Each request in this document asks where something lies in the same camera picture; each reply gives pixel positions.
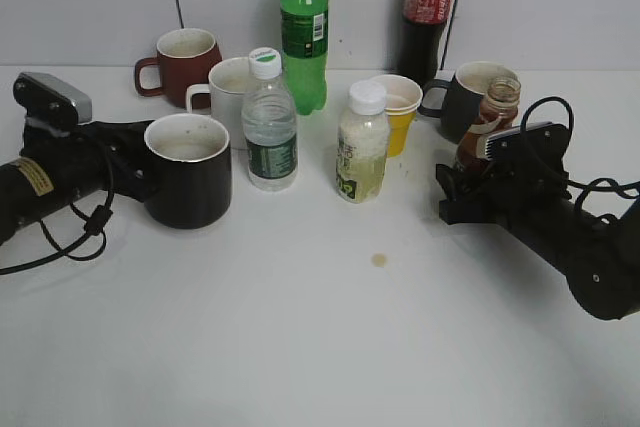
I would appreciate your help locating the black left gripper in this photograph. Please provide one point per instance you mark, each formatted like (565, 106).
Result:
(96, 155)

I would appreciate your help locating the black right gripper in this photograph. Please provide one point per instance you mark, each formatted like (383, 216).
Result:
(529, 194)

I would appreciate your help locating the black mug white interior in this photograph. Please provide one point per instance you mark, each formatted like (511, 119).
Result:
(190, 158)

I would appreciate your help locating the brown coffee bottle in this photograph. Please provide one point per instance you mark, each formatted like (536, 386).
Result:
(497, 111)

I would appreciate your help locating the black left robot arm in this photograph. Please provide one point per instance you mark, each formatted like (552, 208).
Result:
(23, 184)

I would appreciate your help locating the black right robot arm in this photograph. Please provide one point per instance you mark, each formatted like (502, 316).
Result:
(600, 261)

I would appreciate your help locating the yellow paper cup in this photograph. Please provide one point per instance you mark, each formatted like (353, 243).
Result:
(400, 124)

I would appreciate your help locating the white paper cup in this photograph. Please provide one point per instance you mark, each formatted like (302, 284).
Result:
(402, 94)

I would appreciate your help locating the dark grey mug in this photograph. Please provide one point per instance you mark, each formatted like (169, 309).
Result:
(463, 94)

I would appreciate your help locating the red mug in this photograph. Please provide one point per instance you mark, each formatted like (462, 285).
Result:
(183, 57)

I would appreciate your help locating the pale juice bottle white cap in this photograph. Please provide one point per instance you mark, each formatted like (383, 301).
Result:
(363, 139)

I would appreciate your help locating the clear water bottle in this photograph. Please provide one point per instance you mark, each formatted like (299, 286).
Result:
(269, 123)

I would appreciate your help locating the cola bottle red label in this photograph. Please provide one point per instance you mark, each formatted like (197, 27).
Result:
(423, 23)

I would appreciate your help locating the green soda bottle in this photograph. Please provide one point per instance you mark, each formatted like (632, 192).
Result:
(305, 40)

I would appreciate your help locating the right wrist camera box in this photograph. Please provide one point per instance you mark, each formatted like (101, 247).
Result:
(546, 139)

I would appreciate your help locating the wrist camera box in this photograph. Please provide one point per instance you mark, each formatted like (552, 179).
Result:
(546, 139)
(51, 102)

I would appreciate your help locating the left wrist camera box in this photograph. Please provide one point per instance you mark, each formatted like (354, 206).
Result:
(51, 102)

